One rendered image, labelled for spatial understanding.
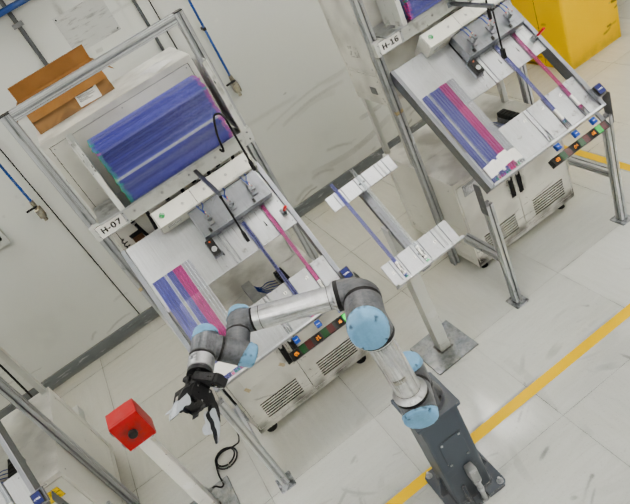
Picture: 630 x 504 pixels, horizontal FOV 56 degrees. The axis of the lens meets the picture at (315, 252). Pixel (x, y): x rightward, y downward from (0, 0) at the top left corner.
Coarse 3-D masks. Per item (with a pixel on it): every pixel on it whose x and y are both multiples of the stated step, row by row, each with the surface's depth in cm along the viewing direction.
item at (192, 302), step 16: (176, 272) 249; (192, 272) 249; (160, 288) 247; (176, 288) 248; (192, 288) 248; (208, 288) 248; (176, 304) 246; (192, 304) 246; (208, 304) 246; (192, 320) 244; (208, 320) 244; (224, 320) 244; (224, 368) 239; (240, 368) 239
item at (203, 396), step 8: (192, 368) 162; (200, 368) 162; (208, 368) 163; (192, 384) 157; (200, 384) 158; (176, 392) 160; (192, 392) 155; (200, 392) 157; (208, 392) 159; (192, 400) 155; (200, 400) 155; (208, 400) 157; (184, 408) 158; (192, 408) 158; (200, 408) 157
